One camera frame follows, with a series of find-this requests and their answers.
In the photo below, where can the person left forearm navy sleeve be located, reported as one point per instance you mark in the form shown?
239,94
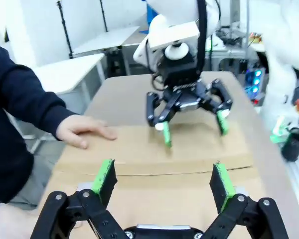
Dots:
35,97

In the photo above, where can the white desk with grey legs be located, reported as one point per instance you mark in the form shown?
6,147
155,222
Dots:
64,72

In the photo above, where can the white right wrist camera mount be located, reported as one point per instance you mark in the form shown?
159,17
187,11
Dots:
174,35

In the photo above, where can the long white desk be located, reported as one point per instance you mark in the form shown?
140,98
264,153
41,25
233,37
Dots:
107,39

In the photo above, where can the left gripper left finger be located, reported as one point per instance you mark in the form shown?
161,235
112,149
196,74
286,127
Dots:
107,181

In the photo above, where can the tall black tripod stand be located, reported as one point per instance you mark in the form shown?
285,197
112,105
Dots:
64,30

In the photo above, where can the black box with blue lights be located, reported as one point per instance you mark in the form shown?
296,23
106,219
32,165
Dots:
255,83

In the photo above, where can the person torso navy sweater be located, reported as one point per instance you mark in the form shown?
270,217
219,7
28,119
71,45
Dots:
5,149

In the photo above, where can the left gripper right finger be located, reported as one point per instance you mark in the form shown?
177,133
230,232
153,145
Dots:
220,189

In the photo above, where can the person left hand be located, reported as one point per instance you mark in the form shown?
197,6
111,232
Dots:
79,128

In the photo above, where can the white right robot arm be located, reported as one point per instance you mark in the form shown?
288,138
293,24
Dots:
284,49

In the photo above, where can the blue plastic object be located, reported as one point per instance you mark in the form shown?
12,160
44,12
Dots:
149,10

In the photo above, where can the person right hand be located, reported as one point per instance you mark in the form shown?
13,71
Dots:
15,221

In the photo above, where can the aluminium profile frame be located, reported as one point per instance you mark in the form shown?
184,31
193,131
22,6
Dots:
241,49

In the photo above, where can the black cylindrical cup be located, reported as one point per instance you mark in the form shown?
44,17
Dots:
294,145

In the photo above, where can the green and white plastic part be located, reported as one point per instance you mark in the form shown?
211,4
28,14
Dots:
280,130

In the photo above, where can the thin black light stand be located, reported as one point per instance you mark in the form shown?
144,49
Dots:
104,15

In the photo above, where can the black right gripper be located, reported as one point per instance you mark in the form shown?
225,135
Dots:
179,71

